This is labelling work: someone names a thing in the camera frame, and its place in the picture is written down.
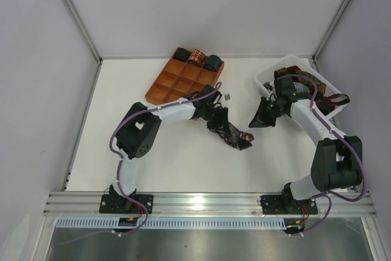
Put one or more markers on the pile of dark ties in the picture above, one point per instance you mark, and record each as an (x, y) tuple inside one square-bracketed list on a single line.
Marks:
[(329, 106)]

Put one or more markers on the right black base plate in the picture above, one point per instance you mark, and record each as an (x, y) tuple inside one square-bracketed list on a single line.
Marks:
[(277, 204)]

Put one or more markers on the grey blue paisley tie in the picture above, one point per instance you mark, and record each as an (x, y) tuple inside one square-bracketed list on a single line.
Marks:
[(301, 88)]

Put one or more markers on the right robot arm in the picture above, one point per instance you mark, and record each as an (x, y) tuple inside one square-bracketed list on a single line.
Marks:
[(337, 162)]

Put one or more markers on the white plastic basket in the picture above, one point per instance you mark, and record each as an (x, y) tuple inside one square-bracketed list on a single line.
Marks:
[(267, 74)]

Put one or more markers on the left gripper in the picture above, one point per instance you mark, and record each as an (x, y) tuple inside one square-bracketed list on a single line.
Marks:
[(219, 117)]

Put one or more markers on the red patterned rolled tie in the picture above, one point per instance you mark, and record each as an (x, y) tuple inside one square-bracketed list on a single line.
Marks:
[(196, 58)]

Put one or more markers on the navy floral tie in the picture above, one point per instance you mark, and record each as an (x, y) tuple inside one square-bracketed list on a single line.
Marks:
[(240, 140)]

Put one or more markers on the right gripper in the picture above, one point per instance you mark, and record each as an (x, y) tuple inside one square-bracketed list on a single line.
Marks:
[(266, 110)]

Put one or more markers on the aluminium rail frame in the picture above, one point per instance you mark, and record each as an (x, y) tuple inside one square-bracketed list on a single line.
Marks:
[(237, 211)]

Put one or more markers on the orange wooden divided tray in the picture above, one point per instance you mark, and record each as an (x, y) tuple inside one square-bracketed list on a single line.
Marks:
[(177, 79)]

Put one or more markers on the dark green rolled tie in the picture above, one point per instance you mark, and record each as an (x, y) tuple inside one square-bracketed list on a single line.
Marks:
[(181, 54)]

